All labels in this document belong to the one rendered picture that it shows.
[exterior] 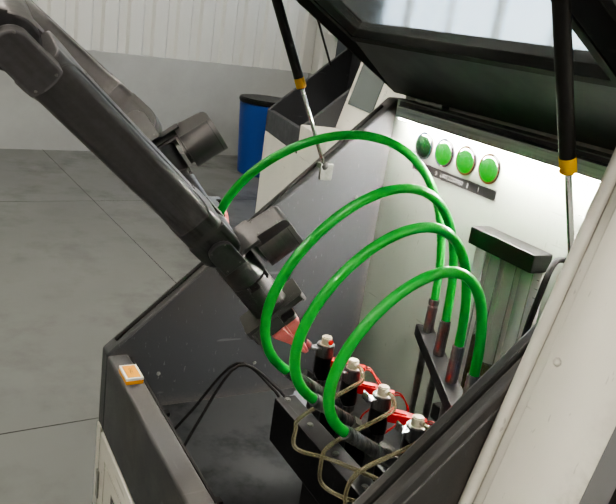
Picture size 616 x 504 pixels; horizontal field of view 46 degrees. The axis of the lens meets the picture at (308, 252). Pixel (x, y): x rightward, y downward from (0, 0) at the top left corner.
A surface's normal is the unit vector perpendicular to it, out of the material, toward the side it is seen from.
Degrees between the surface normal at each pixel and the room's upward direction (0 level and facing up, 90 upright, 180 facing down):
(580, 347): 76
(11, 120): 90
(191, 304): 90
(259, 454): 0
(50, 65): 107
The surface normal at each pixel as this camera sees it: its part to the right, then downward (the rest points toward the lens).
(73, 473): 0.14, -0.94
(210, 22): 0.51, 0.33
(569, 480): -0.81, -0.20
